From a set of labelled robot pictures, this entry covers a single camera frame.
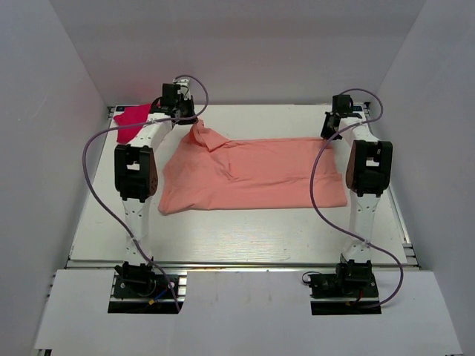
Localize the salmon pink t shirt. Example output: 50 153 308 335
158 121 347 215

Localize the folded magenta t shirt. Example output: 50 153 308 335
114 103 151 145

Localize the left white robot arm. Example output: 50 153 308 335
114 77 197 264

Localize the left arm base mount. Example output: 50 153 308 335
108 274 186 314

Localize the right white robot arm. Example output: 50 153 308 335
321 90 393 266

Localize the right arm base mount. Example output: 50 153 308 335
301 260 381 316

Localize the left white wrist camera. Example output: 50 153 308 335
173 77 191 100

